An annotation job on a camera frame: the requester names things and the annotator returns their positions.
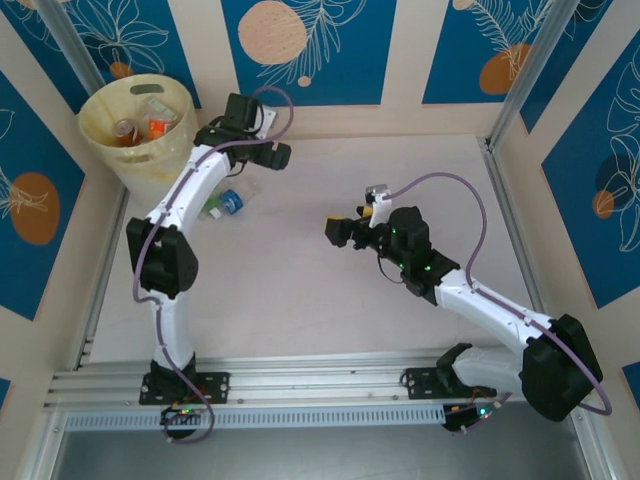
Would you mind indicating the clear plastic bottle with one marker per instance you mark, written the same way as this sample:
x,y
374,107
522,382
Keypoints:
x,y
159,107

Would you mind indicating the orange label bottle tan cap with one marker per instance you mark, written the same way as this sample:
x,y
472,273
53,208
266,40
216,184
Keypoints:
x,y
159,129

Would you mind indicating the brown drink plastic bottle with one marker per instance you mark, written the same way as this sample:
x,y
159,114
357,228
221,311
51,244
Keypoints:
x,y
125,131

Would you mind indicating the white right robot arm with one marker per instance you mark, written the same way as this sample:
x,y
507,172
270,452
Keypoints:
x,y
490,305

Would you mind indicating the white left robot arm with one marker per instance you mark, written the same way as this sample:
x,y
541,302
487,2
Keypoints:
x,y
195,180

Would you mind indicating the cream plastic bin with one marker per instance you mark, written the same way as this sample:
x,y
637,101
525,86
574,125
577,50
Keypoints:
x,y
150,170

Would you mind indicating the clear bottle blue label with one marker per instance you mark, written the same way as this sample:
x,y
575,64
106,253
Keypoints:
x,y
232,201

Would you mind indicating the clear bottle green label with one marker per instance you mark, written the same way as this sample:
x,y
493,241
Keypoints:
x,y
214,205

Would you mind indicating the grey metal panel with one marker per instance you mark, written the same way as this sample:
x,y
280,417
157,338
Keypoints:
x,y
320,455

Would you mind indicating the aluminium side rail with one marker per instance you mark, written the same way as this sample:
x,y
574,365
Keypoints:
x,y
505,200
92,320

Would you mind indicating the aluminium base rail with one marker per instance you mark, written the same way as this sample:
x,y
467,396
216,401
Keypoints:
x,y
310,375

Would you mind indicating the aluminium frame post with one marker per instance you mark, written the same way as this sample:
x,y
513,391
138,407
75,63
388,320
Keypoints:
x,y
530,65
70,45

